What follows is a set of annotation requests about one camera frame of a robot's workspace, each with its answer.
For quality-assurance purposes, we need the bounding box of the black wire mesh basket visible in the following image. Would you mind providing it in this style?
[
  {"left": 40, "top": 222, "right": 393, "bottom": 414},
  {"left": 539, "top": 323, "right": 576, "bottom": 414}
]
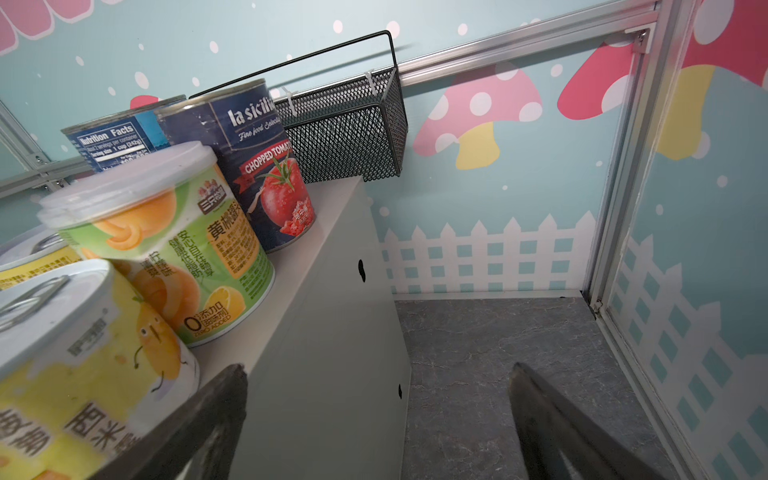
[{"left": 192, "top": 30, "right": 408, "bottom": 183}]

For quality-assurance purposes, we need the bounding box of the dark blue tall can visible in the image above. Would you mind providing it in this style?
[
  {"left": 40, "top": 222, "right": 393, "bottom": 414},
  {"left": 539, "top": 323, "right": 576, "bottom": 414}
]
[{"left": 156, "top": 79, "right": 315, "bottom": 253}]

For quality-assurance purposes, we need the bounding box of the yellow can white lid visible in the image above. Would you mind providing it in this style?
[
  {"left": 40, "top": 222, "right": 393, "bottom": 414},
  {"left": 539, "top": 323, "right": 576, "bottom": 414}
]
[
  {"left": 1, "top": 225, "right": 82, "bottom": 290},
  {"left": 1, "top": 260, "right": 200, "bottom": 479},
  {"left": 38, "top": 141, "right": 276, "bottom": 347}
]

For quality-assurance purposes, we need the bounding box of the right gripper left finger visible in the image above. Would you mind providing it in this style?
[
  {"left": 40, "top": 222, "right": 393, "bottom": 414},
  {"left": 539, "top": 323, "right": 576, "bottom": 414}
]
[{"left": 91, "top": 364, "right": 248, "bottom": 479}]

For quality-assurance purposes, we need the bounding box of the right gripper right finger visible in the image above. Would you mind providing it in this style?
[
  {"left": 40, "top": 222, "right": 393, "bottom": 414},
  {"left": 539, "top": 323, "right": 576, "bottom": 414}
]
[{"left": 509, "top": 362, "right": 662, "bottom": 479}]

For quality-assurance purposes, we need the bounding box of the blue can pink lid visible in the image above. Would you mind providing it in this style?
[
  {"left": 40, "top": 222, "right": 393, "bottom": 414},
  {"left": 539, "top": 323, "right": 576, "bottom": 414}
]
[{"left": 61, "top": 95, "right": 187, "bottom": 172}]

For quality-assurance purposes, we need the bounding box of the grey metal cabinet counter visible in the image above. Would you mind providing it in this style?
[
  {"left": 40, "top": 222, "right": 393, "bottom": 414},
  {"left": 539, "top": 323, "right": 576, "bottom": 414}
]
[{"left": 193, "top": 178, "right": 411, "bottom": 479}]

